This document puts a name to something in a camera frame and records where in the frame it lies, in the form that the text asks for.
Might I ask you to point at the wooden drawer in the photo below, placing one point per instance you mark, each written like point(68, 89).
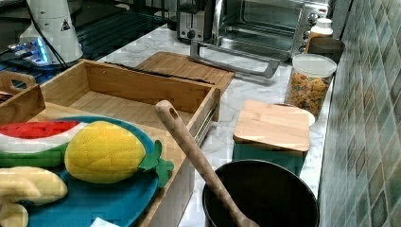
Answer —
point(96, 88)

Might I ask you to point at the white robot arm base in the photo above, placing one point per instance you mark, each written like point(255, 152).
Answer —
point(51, 38)

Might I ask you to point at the wooden cutting board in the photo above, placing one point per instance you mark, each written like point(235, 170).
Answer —
point(181, 66)

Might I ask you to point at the teal box with wooden lid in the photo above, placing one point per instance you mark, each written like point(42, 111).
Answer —
point(277, 133)

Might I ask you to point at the silver toaster oven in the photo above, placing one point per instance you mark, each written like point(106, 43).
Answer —
point(273, 31)

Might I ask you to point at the silver toaster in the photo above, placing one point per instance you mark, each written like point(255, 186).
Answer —
point(190, 20)

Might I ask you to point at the yellow plush pineapple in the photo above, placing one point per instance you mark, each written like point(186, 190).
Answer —
point(103, 152)

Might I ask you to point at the black bowl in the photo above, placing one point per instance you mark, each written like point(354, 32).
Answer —
point(269, 194)

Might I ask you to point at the clear jar with cereal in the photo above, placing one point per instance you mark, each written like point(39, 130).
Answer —
point(309, 81)

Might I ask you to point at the wooden spoon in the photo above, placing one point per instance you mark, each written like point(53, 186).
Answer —
point(175, 126)

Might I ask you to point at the blue plate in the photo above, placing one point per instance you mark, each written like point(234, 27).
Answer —
point(120, 203)

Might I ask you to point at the dark round container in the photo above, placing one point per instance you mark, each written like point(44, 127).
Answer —
point(328, 47)

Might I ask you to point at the white cap spice bottle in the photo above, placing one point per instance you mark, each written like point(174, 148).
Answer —
point(323, 28)

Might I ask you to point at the plush watermelon slice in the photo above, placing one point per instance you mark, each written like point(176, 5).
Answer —
point(40, 144)

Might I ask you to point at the plush banana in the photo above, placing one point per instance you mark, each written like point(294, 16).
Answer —
point(27, 183)

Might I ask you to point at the wooden handled tray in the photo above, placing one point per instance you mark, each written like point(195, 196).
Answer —
point(26, 99)

